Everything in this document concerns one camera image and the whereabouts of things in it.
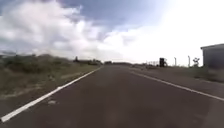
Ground distant bushes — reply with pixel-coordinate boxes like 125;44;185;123
72;56;104;66

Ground grass verge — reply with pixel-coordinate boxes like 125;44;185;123
133;64;224;84

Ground dark grey asphalt road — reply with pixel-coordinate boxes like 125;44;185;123
0;64;224;128

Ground grassy scrub verge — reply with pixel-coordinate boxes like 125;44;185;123
0;53;101;101

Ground white painted edge line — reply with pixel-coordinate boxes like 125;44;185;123
0;67;102;123
129;70;224;102

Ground small tree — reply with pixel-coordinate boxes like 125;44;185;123
192;57;201;68

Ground grey building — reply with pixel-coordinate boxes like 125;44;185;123
200;43;224;71

